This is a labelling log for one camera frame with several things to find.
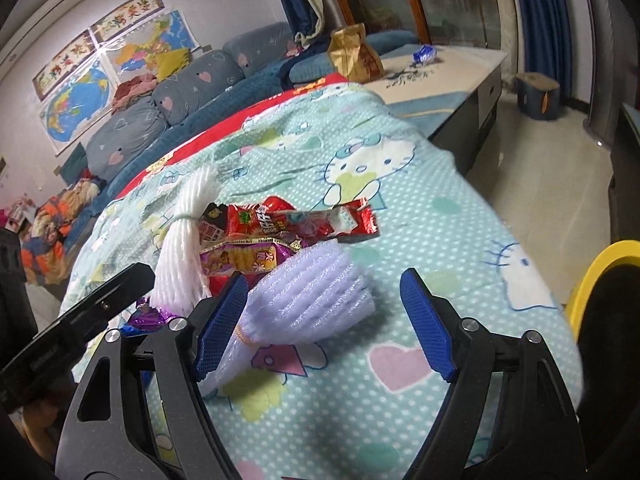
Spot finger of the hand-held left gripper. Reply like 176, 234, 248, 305
30, 262, 157, 361

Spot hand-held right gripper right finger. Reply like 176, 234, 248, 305
400, 267, 588, 480

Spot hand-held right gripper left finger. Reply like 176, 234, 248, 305
55, 272, 251, 480

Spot white foam net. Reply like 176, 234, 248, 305
150, 167, 226, 313

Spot lavender foam net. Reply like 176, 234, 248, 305
200, 245, 376, 396

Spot long red snack wrapper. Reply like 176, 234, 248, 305
280, 197, 381, 246

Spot yellow rimmed trash bin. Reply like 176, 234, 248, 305
565, 239, 640, 480

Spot shiny purple wrapper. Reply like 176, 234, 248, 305
120, 295, 191, 336

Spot purple yellow snack wrapper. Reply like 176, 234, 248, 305
199, 237, 306, 278

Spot orange clothes pile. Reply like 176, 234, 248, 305
20, 177, 106, 286

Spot cartoon cat printed blanket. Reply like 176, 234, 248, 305
60, 80, 586, 480

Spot grey heart print cushion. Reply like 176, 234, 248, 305
222, 22, 301, 78
150, 50, 246, 126
85, 97, 168, 181

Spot world map poster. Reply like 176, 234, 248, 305
40, 57, 118, 153

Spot red blanket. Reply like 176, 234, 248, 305
112, 72, 351, 196

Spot pink clothes heap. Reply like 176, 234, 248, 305
112, 72, 158, 111

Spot embroidered scroll poster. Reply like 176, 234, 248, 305
32, 30, 96, 98
90, 0, 163, 43

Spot yellow cloth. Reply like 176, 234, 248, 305
155, 47, 193, 81

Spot coffee table with drawers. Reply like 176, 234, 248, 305
365, 42, 511, 176

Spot blue storage stool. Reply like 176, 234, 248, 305
515, 72, 561, 121

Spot country map poster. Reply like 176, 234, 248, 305
107, 10, 198, 78

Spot blue white wrapper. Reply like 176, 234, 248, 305
410, 45, 441, 67

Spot brown paper bag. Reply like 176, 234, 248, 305
327, 24, 386, 83

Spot blue sofa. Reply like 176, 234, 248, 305
60, 22, 421, 221

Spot wooden framed glass door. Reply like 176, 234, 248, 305
320, 0, 506, 51

